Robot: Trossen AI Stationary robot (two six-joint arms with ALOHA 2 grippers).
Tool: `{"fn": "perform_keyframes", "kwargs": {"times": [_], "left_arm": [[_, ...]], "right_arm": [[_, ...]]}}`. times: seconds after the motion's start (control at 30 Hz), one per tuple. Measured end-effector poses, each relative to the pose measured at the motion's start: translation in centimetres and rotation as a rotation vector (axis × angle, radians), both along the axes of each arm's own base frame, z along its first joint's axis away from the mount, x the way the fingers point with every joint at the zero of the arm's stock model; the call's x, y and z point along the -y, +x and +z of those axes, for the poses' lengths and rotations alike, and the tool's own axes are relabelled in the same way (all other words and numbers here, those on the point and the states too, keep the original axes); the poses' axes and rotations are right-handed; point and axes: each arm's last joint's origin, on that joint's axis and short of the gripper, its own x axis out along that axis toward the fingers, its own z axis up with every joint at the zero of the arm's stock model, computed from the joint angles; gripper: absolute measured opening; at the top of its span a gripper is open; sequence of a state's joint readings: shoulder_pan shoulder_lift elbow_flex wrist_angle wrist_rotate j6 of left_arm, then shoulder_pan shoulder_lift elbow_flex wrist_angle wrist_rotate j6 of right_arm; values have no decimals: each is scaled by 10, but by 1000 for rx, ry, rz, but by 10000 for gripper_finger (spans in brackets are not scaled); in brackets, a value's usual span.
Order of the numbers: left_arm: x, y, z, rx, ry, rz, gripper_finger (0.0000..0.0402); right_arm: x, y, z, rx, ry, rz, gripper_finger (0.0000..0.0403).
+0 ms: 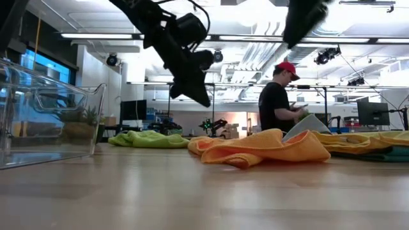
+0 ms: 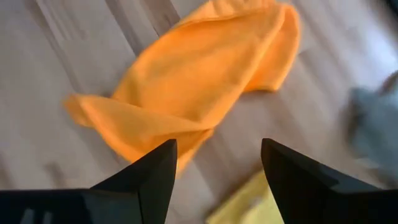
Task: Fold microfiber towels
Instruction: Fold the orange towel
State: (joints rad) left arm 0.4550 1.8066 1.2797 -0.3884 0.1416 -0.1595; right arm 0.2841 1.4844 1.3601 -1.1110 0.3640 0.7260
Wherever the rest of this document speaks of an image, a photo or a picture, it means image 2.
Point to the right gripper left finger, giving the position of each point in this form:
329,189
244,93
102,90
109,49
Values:
124,205

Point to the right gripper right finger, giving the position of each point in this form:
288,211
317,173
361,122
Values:
326,205

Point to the yellow microfiber towel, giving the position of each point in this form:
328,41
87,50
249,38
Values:
245,202

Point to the grey microfiber towel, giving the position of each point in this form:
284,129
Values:
376,124

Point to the orange microfiber towel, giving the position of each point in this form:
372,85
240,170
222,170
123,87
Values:
192,77

